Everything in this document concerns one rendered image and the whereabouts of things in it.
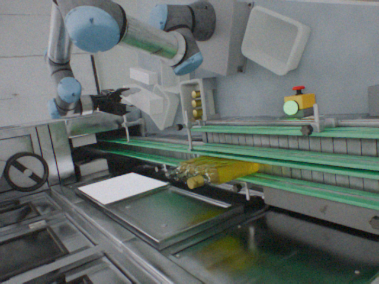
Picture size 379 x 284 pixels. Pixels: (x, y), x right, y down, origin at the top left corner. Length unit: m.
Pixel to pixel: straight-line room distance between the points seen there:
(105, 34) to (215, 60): 0.58
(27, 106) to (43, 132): 2.78
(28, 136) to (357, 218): 1.63
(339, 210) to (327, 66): 0.44
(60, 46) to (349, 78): 0.89
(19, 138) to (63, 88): 0.87
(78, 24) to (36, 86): 3.98
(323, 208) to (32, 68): 4.25
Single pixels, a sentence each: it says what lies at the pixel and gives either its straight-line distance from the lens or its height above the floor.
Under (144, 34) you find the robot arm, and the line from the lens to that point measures 0.96.
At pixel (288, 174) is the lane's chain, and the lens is 1.09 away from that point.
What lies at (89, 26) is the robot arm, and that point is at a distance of 0.81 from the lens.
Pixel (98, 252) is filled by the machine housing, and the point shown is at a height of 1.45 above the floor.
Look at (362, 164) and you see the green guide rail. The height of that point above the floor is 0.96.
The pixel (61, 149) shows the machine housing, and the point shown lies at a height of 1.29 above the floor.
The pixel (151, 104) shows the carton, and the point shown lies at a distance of 1.25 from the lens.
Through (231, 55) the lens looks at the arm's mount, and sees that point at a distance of 1.25.
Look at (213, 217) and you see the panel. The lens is 1.06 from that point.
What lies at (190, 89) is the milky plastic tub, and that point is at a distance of 1.56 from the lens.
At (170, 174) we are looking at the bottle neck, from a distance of 1.16.
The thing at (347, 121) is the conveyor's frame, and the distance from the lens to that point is 0.94.
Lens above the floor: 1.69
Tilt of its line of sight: 33 degrees down
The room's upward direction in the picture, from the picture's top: 104 degrees counter-clockwise
